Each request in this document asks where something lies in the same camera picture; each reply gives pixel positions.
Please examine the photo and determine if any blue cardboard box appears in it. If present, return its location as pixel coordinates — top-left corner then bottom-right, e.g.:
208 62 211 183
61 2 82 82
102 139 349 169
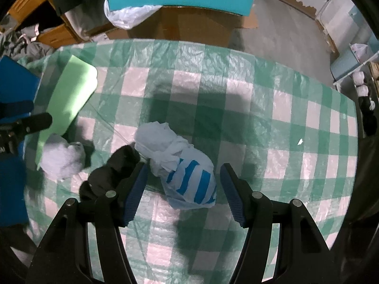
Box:
0 56 42 228

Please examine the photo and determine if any white blue-striped cloth bundle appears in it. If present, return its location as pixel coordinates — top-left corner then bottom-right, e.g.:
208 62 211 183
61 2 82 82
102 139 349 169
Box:
135 121 217 210

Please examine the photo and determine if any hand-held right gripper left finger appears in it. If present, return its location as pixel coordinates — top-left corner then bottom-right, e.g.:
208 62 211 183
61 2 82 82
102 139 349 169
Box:
28 163 149 284

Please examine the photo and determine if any green white checkered tablecloth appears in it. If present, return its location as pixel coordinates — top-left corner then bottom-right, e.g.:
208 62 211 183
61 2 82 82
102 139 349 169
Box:
18 38 359 284

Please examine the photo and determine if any small white plastic bag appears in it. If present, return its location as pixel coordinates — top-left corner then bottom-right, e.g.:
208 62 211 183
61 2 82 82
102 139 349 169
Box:
350 43 371 60

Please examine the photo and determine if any row of shoes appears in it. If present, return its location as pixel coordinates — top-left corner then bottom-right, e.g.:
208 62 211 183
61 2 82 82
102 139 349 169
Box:
352 70 377 137

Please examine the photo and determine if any wooden louvered wardrobe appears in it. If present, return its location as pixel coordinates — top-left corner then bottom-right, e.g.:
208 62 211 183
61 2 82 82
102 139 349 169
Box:
6 0 81 48

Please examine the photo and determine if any brown cardboard box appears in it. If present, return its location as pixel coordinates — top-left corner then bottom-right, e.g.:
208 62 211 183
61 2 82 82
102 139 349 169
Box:
63 4 259 48

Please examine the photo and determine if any grey cloth bundle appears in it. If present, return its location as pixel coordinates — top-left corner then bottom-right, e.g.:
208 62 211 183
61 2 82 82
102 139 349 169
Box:
40 134 87 182

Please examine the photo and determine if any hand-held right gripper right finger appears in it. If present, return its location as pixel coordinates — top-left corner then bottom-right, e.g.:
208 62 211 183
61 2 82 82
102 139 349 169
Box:
220 163 334 284

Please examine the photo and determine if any shoe rack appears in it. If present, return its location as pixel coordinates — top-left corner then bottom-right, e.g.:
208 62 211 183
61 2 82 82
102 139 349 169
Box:
334 32 379 138

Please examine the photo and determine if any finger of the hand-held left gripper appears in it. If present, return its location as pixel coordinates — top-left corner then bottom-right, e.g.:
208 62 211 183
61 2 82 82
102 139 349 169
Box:
0 100 34 119
0 112 53 137

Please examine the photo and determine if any black sock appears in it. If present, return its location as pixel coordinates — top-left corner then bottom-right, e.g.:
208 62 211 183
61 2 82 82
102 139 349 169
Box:
79 145 142 202

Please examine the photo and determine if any light blue box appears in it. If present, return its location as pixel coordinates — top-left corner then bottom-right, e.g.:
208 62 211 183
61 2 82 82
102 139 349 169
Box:
329 49 365 84

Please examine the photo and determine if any pile of grey clothes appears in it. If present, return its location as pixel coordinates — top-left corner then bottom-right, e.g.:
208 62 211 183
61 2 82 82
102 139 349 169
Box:
0 25 57 64

